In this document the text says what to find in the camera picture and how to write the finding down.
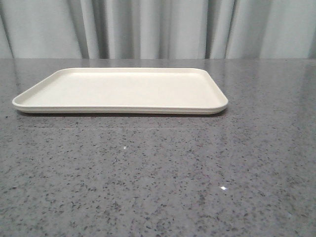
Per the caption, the cream rectangular plastic tray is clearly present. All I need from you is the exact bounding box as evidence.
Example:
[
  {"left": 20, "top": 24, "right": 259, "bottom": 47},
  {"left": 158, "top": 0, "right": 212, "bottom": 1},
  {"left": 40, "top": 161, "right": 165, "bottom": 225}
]
[{"left": 12, "top": 68, "right": 229, "bottom": 115}]

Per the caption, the grey pleated curtain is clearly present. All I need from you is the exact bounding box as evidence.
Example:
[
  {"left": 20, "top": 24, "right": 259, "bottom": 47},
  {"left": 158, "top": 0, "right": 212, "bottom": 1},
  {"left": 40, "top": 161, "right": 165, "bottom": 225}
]
[{"left": 0, "top": 0, "right": 316, "bottom": 59}]

